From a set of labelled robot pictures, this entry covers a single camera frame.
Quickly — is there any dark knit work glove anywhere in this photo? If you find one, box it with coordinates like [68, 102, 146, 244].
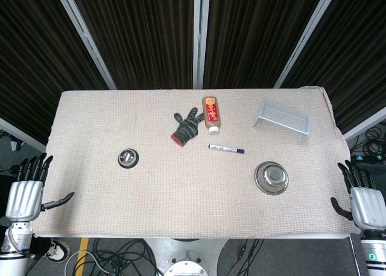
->
[170, 107, 206, 147]

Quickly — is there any stainless steel bowl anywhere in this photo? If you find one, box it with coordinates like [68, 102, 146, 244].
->
[253, 161, 290, 195]

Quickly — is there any black cable bundle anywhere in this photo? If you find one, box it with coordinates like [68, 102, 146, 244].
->
[78, 238, 163, 276]

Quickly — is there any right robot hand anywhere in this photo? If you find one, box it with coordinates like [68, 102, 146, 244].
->
[330, 160, 386, 232]

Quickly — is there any black power strip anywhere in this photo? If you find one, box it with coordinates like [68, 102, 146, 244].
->
[349, 154, 385, 164]

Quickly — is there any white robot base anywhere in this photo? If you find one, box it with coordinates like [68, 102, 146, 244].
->
[142, 237, 236, 276]

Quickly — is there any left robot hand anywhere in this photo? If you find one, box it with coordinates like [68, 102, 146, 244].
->
[5, 155, 75, 222]

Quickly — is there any silver mesh metal shelf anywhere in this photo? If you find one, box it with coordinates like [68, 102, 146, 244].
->
[253, 102, 311, 143]

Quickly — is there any black white sneaker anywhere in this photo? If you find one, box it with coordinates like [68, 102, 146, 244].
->
[45, 239, 71, 263]

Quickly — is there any white blue marker pen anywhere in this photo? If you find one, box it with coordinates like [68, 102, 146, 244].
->
[207, 144, 245, 154]

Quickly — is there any beige woven table cloth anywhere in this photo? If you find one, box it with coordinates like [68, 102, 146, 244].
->
[31, 86, 361, 239]

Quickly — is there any white cable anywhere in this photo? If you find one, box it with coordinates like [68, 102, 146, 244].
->
[64, 250, 112, 276]

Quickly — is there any brown sauce bottle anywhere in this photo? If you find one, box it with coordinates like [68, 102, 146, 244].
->
[201, 96, 220, 135]

